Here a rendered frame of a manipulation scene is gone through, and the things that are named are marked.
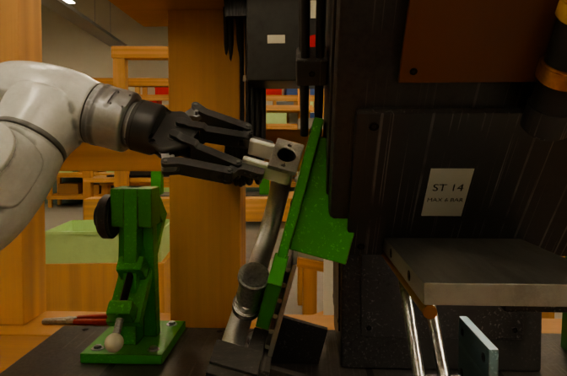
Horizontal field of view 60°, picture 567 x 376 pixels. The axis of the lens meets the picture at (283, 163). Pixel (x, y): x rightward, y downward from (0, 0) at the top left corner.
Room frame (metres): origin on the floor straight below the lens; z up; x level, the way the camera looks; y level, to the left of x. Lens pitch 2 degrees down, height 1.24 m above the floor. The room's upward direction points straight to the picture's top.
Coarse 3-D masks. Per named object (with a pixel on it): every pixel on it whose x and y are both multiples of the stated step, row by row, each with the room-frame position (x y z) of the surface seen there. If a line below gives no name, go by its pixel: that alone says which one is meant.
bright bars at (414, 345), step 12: (408, 300) 0.54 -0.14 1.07; (408, 312) 0.53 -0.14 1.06; (408, 324) 0.52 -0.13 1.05; (432, 324) 0.52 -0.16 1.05; (408, 336) 0.51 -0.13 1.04; (432, 336) 0.51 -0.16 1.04; (420, 348) 0.50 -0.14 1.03; (444, 348) 0.50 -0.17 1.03; (420, 360) 0.49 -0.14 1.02; (444, 360) 0.49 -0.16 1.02; (420, 372) 0.48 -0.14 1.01; (444, 372) 0.48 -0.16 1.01
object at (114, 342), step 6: (120, 318) 0.75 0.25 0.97; (120, 324) 0.74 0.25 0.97; (114, 330) 0.73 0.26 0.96; (120, 330) 0.74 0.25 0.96; (108, 336) 0.72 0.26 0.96; (114, 336) 0.72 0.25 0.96; (120, 336) 0.72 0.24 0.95; (108, 342) 0.71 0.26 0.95; (114, 342) 0.71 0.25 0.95; (120, 342) 0.72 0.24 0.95; (108, 348) 0.71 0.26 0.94; (114, 348) 0.71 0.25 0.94; (120, 348) 0.72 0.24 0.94
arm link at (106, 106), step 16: (96, 96) 0.67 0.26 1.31; (112, 96) 0.68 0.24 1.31; (128, 96) 0.69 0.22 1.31; (96, 112) 0.67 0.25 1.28; (112, 112) 0.67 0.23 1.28; (128, 112) 0.68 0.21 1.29; (96, 128) 0.67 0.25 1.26; (112, 128) 0.67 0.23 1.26; (96, 144) 0.70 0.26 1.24; (112, 144) 0.68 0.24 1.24
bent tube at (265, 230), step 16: (288, 144) 0.70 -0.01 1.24; (272, 160) 0.67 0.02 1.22; (288, 160) 0.71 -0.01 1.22; (272, 192) 0.73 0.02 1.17; (288, 192) 0.73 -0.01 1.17; (272, 208) 0.74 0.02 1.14; (272, 224) 0.74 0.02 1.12; (256, 240) 0.74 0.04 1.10; (272, 240) 0.74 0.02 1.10; (256, 256) 0.71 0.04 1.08; (240, 320) 0.64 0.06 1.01; (224, 336) 0.62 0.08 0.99; (240, 336) 0.62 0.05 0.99
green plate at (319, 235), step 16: (320, 128) 0.57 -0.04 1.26; (320, 144) 0.58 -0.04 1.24; (304, 160) 0.57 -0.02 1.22; (320, 160) 0.58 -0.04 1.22; (304, 176) 0.57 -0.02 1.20; (320, 176) 0.58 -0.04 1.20; (304, 192) 0.57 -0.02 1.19; (320, 192) 0.58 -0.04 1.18; (304, 208) 0.58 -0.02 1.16; (320, 208) 0.58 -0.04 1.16; (288, 224) 0.57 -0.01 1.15; (304, 224) 0.58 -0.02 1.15; (320, 224) 0.58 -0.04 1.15; (336, 224) 0.58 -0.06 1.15; (288, 240) 0.57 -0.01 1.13; (304, 240) 0.58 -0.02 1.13; (320, 240) 0.58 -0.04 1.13; (336, 240) 0.58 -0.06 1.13; (352, 240) 0.58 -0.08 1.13; (320, 256) 0.58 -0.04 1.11; (336, 256) 0.58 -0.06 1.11
